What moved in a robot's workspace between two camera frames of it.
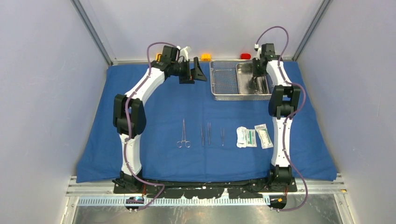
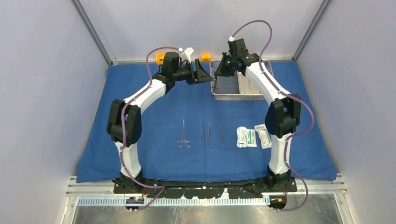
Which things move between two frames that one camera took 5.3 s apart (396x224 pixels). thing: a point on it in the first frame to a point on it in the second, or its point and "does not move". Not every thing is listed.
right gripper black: [256, 73] to [221, 71]
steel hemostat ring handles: [187, 143] does not move
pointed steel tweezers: [222, 136] does not move
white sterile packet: [264, 136] does not move
